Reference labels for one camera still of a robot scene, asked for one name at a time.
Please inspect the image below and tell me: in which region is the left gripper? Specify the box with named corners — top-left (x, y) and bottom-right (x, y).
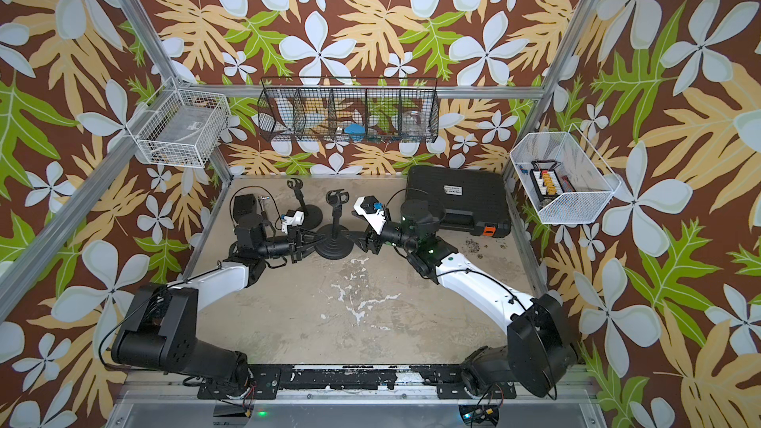
top-left (256, 227), bottom-right (326, 263)

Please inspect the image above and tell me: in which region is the black microphone stand pole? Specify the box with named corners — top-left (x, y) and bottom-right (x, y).
top-left (287, 178), bottom-right (308, 215)

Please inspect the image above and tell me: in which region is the black round stand base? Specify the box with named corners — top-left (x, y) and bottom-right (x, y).
top-left (300, 204), bottom-right (323, 230)

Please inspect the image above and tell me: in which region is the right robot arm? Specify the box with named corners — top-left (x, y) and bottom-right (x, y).
top-left (353, 196), bottom-right (579, 397)

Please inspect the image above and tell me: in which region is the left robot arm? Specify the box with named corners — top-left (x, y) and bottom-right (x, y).
top-left (111, 211), bottom-right (325, 400)

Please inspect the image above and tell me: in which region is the small black box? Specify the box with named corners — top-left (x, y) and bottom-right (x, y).
top-left (231, 193), bottom-right (257, 225)

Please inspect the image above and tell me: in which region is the black plastic tool case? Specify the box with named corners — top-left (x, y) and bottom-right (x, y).
top-left (405, 166), bottom-right (512, 238)

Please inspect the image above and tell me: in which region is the blue object in basket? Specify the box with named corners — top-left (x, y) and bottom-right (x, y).
top-left (344, 123), bottom-right (366, 137)

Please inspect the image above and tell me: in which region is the screw bit box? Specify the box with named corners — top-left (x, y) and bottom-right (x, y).
top-left (529, 160), bottom-right (576, 201)

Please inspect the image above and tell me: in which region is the white mesh basket right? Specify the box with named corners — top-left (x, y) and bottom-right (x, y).
top-left (509, 126), bottom-right (621, 226)

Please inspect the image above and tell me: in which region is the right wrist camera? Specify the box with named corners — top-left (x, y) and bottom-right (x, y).
top-left (353, 196), bottom-right (388, 235)

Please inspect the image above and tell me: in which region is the black wire basket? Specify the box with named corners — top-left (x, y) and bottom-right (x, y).
top-left (254, 76), bottom-right (440, 143)

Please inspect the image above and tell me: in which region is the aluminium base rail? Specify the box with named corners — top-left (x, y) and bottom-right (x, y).
top-left (107, 364), bottom-right (606, 427)

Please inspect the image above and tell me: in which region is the white wire basket left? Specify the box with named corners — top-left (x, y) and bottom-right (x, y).
top-left (131, 78), bottom-right (231, 168)

